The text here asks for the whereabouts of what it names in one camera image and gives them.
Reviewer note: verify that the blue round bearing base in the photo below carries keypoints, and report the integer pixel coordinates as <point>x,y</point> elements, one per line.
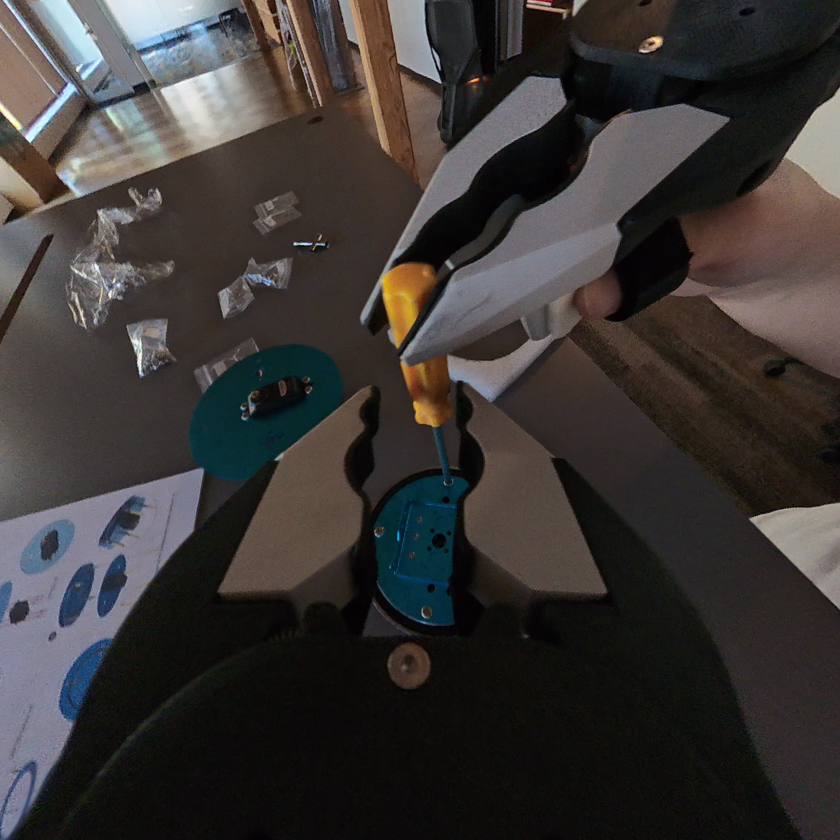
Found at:
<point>420,551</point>

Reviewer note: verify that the small clear plastic bag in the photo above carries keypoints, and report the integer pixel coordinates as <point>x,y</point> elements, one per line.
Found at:
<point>235,298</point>
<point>270,272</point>
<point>279,223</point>
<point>275,202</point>

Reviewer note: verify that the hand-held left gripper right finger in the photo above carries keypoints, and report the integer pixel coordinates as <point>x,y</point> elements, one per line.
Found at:
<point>531,531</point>

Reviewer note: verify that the small metal screws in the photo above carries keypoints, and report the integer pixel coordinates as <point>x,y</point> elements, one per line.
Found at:
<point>312,244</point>

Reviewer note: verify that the person's right hand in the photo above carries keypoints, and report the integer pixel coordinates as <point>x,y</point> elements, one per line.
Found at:
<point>741,249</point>

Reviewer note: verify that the white instruction manual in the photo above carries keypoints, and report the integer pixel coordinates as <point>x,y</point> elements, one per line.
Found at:
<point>72,590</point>

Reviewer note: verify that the glass door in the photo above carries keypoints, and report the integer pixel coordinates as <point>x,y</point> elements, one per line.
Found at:
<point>111,39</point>

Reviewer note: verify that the teal round plate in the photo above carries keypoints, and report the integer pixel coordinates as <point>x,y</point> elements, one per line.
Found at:
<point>229,439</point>

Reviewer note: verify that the black chair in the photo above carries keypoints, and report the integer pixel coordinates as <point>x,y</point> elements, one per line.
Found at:
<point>459,65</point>

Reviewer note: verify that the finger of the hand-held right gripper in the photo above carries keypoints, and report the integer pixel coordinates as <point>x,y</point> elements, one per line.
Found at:
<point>564,249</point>
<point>472,164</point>

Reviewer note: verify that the dark grey desk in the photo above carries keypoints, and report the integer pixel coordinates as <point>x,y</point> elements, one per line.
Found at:
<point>197,197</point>

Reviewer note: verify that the crumpled clear plastic wrap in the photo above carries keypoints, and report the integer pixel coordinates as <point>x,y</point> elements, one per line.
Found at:
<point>98,275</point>

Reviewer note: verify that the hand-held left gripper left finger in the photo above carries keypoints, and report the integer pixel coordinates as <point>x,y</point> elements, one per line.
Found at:
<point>295,525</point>

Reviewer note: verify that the clear bag with white label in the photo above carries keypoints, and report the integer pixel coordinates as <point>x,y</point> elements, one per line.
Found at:
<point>220,367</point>

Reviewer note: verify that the thick wooden post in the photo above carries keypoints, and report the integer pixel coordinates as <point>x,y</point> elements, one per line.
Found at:
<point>384,79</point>

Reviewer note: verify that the slanted wooden beam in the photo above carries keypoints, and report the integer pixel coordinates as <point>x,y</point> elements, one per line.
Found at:
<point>26,164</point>

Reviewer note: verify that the person's right forearm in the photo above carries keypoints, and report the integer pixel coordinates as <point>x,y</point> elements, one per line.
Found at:
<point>817,295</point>

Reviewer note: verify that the clear bag of screws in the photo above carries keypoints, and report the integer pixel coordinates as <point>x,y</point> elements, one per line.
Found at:
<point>151,344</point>

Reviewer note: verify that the thin wooden post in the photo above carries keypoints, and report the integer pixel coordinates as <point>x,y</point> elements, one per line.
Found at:
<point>310,46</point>

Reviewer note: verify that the black servo motor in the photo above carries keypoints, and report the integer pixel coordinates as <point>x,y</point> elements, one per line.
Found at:
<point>275,397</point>

